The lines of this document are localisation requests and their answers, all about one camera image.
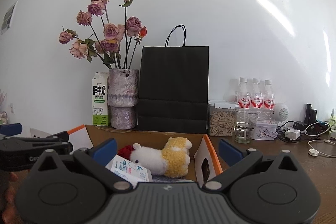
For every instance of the empty glass jar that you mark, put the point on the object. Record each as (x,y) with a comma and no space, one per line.
(245,123)

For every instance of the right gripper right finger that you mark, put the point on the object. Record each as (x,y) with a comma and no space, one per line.
(265,189)

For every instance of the purple speckled vase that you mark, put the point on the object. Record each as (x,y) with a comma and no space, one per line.
(123,97)

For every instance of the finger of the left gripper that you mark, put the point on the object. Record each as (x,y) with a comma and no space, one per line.
(52,143)
(10,129)

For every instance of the clear seed container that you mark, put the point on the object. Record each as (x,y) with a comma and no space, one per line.
(221,118)

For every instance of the dried pink rose bouquet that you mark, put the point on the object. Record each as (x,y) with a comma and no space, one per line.
(113,44)

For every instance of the white green milk carton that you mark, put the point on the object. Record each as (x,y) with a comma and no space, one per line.
(100,108)

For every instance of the white round speaker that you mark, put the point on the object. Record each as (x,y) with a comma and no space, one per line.
(281,112)

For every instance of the left water bottle red label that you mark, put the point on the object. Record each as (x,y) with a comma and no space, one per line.
(244,96)

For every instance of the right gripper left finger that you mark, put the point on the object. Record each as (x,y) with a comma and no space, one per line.
(76,188)

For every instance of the black small boxes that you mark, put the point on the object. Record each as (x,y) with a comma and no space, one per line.
(310,115)

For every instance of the white plastic bottle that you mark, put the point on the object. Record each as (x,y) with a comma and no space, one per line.
(129,171)

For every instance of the black paper bag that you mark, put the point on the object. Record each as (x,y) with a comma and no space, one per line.
(174,89)

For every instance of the right water bottle red label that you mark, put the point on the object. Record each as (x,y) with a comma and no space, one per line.
(268,95)

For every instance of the red plush rose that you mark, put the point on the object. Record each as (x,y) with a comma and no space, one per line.
(126,151)

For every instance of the white yellow plush alpaca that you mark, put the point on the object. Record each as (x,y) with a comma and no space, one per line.
(172,161)

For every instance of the white decorated tin box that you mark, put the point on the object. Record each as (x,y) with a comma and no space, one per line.
(265,130)

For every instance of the person's hand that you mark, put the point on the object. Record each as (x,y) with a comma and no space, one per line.
(9,214)

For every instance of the white charger adapter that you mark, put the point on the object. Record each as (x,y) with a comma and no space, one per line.
(292,134)

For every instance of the water bottle red label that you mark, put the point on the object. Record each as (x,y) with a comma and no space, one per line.
(244,96)
(257,96)
(268,95)

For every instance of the middle water bottle red label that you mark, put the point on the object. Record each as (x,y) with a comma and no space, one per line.
(257,96)

